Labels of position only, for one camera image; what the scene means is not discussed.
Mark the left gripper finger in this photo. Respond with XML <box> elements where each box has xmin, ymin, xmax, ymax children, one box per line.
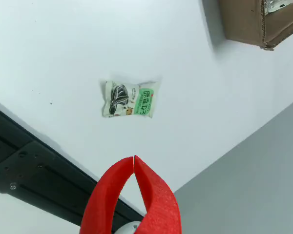
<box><xmin>134</xmin><ymin>155</ymin><xmax>182</xmax><ymax>234</ymax></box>
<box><xmin>80</xmin><ymin>156</ymin><xmax>134</xmax><ymax>234</ymax></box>

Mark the sunflower seed snack packet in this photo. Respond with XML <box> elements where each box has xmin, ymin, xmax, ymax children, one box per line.
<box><xmin>101</xmin><ymin>77</ymin><xmax>162</xmax><ymax>119</ymax></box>

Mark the brown cardboard box bin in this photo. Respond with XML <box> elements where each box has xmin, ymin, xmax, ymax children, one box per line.
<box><xmin>218</xmin><ymin>0</ymin><xmax>293</xmax><ymax>51</ymax></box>

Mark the silver foil snack packet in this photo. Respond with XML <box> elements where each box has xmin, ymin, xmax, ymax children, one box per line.
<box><xmin>261</xmin><ymin>0</ymin><xmax>293</xmax><ymax>16</ymax></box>

